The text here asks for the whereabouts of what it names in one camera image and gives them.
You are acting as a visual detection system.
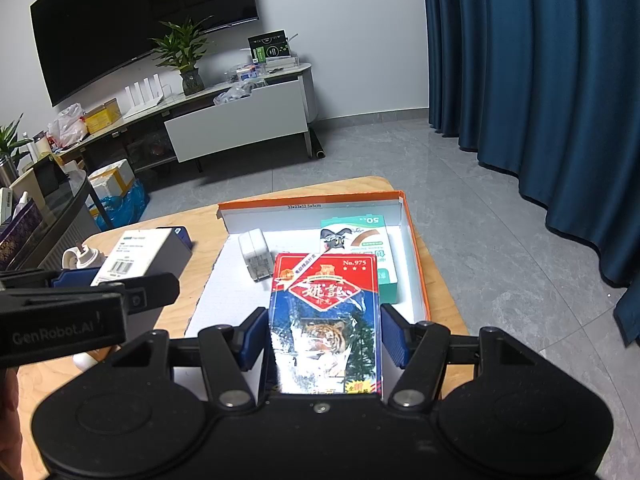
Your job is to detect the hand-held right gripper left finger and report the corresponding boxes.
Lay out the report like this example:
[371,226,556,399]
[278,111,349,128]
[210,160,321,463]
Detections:
[115,307,271,409]

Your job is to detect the blue plastic bag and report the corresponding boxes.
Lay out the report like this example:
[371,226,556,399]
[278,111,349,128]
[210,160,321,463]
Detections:
[92,182,151,229]

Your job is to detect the black television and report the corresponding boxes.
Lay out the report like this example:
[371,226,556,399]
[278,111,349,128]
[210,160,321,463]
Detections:
[30,0,261,107]

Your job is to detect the orange cardboard box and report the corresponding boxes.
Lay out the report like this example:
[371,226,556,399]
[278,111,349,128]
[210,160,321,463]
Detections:
[172,190,432,401]

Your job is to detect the dark round table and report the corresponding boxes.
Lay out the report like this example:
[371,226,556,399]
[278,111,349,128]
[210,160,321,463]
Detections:
[0,170,102,274]

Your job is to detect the white router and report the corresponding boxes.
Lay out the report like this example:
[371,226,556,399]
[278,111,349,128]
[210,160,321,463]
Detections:
[125,74,166,114]

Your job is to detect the white round plug adapter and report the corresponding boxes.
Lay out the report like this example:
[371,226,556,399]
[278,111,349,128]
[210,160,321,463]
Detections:
[61,244,107,272]

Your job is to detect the black green display box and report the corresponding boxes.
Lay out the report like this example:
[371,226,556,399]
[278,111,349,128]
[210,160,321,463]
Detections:
[248,30,293,64]

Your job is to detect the white labelled box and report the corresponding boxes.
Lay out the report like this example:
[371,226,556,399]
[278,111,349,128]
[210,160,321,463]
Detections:
[90,226,194,287]

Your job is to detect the white television cabinet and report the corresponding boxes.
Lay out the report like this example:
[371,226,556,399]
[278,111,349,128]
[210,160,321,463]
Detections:
[50,62,329,172]

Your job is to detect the white plastic bag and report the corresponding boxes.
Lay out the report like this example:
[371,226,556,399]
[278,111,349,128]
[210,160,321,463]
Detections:
[47,103,89,147]

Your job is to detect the beige box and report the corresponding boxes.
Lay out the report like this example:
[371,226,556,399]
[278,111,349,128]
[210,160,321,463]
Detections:
[10,160,51,207]

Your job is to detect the clear plastic bag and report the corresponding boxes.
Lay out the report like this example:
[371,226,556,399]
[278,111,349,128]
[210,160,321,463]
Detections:
[214,82,261,106]

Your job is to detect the yellow cardboard box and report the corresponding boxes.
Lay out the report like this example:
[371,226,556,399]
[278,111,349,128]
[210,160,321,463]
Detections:
[84,98,124,135]

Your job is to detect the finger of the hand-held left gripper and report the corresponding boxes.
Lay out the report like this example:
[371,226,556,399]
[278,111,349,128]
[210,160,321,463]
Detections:
[90,273,180,317]
[0,268,102,292]

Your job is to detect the red playing card box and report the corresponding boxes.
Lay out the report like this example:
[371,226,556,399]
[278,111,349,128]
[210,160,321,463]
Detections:
[263,253,384,396]

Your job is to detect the potted plant in glass vase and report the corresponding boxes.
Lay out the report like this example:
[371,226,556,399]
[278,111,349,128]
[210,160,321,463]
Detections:
[150,17,214,97]

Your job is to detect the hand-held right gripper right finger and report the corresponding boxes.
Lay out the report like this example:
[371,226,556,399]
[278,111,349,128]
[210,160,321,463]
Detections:
[382,305,538,409]

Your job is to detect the green leafy plant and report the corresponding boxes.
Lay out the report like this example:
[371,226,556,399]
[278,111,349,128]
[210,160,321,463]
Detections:
[0,112,34,166]

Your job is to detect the teal bandage box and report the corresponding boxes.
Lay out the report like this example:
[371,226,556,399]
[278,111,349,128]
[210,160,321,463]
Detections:
[319,213,400,305]

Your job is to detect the purple decorated tin box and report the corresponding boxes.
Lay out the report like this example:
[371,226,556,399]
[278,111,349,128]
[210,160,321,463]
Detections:
[0,199,44,271]

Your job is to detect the steel tumbler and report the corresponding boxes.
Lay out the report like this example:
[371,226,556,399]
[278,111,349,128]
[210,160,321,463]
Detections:
[0,155,19,189]

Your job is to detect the black roll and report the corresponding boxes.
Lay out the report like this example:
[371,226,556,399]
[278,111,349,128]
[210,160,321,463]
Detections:
[308,127,329,159]

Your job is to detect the white charger plug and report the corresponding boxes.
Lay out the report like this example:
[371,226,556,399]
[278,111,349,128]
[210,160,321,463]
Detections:
[238,228,274,284]

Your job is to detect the blue curtain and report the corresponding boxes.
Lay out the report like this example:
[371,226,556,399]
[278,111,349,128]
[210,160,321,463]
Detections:
[421,0,640,347]

